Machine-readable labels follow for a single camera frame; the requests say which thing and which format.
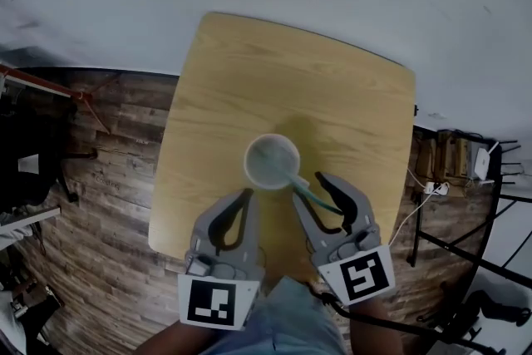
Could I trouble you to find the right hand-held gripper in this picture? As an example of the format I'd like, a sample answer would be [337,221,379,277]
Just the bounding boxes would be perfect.
[292,171,397,307]

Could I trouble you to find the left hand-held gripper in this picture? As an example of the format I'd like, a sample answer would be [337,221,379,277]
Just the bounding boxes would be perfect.
[177,187,265,333]

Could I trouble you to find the teal straw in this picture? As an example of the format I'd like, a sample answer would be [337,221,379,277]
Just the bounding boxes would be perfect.
[253,145,345,217]

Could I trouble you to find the white cup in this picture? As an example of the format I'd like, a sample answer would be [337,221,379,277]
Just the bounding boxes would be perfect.
[243,132,302,193]

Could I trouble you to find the person's left forearm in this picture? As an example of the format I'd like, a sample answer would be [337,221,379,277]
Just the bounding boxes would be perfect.
[135,318,236,355]

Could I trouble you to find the person's right forearm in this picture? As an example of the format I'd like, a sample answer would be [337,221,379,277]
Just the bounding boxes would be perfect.
[343,298,405,355]

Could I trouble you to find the white power strip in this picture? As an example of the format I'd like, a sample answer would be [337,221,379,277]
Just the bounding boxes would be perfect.
[423,180,451,197]

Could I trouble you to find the person's blue jeans leg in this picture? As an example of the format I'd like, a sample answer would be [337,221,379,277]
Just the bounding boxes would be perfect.
[205,276,349,355]

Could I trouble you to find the cardboard boxes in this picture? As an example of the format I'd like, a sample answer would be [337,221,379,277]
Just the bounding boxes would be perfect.
[416,130,473,180]

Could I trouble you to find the white router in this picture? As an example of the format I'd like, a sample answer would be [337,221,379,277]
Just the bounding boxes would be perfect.
[473,141,500,182]

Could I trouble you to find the black chair base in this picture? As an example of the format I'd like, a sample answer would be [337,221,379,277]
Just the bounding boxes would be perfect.
[417,288,532,346]

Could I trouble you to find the white shelf board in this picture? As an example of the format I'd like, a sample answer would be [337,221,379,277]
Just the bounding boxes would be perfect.
[0,206,62,228]

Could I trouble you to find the black office chair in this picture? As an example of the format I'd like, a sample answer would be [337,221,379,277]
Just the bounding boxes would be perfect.
[0,93,99,217]

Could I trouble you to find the orange red bar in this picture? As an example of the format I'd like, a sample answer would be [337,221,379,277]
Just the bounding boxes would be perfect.
[0,62,95,101]

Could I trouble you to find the white cable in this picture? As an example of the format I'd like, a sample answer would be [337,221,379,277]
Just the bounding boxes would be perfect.
[388,168,444,247]

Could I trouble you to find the black cable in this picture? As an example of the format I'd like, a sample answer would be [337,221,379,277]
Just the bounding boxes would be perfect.
[308,281,483,348]

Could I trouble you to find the black metal frame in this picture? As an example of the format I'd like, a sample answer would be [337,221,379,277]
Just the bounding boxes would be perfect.
[415,139,532,355]

